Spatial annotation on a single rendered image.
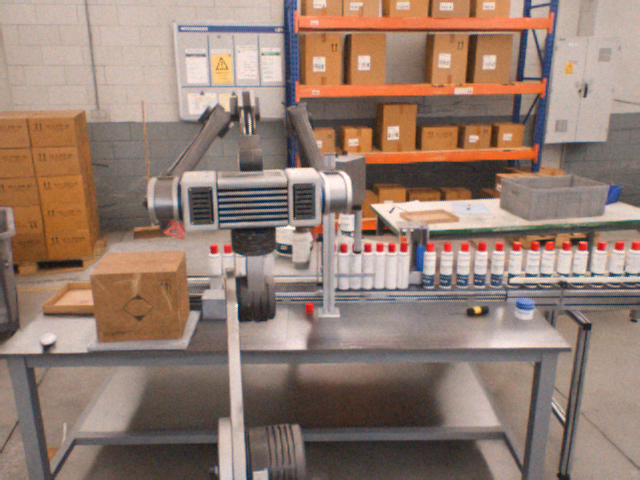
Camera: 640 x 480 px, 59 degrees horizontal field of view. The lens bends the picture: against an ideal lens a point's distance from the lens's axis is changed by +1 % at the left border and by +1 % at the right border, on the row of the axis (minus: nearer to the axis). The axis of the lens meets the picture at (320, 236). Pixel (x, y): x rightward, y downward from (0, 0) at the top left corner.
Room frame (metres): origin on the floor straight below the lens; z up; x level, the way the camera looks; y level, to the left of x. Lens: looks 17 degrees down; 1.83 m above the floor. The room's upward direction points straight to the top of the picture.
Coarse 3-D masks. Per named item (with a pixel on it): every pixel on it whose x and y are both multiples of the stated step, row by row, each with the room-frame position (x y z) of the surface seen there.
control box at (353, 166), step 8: (336, 160) 2.17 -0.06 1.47; (344, 160) 2.16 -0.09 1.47; (352, 160) 2.19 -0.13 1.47; (360, 160) 2.24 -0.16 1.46; (336, 168) 2.16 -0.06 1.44; (344, 168) 2.14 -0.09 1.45; (352, 168) 2.19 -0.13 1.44; (360, 168) 2.24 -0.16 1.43; (352, 176) 2.19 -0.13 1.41; (360, 176) 2.24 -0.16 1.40; (352, 184) 2.19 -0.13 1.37; (360, 184) 2.24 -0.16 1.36; (352, 192) 2.20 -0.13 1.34; (360, 192) 2.25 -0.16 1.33; (352, 200) 2.20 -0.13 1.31; (360, 200) 2.25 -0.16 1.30
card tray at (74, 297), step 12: (72, 288) 2.43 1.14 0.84; (84, 288) 2.43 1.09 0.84; (48, 300) 2.22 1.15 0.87; (60, 300) 2.30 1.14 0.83; (72, 300) 2.30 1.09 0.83; (84, 300) 2.30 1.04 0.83; (48, 312) 2.17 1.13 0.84; (60, 312) 2.17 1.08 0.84; (72, 312) 2.17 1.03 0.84; (84, 312) 2.17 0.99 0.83
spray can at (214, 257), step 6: (210, 246) 2.30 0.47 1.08; (216, 246) 2.30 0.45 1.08; (216, 252) 2.30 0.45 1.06; (210, 258) 2.29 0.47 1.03; (216, 258) 2.29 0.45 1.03; (210, 264) 2.29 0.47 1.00; (216, 264) 2.29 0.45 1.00; (210, 270) 2.29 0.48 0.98; (216, 270) 2.29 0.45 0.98; (216, 282) 2.29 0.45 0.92; (216, 288) 2.29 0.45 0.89; (222, 288) 2.31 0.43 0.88
